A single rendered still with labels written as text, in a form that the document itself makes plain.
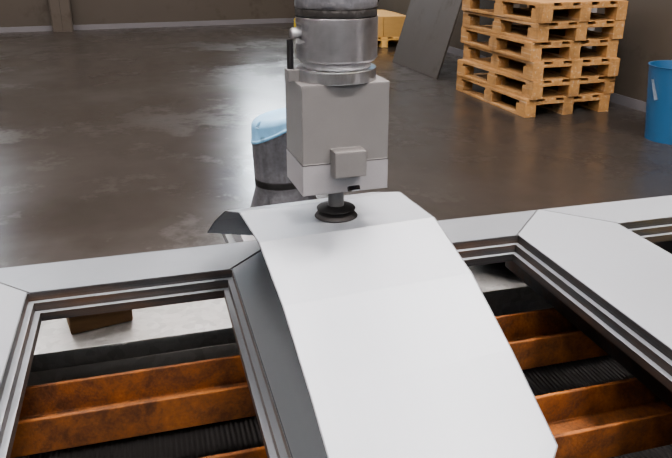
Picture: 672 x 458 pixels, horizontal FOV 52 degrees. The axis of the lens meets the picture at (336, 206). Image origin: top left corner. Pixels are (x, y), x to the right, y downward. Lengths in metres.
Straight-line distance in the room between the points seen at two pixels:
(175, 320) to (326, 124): 0.66
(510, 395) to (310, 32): 0.35
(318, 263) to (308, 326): 0.07
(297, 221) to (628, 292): 0.48
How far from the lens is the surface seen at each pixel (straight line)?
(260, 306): 0.88
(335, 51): 0.62
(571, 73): 5.80
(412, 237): 0.67
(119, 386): 1.03
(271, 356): 0.78
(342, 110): 0.63
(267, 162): 1.38
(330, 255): 0.63
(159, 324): 1.21
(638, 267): 1.06
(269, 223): 0.68
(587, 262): 1.05
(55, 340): 1.22
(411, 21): 8.03
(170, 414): 0.97
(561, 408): 1.00
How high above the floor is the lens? 1.27
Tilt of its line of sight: 21 degrees down
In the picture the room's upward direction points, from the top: straight up
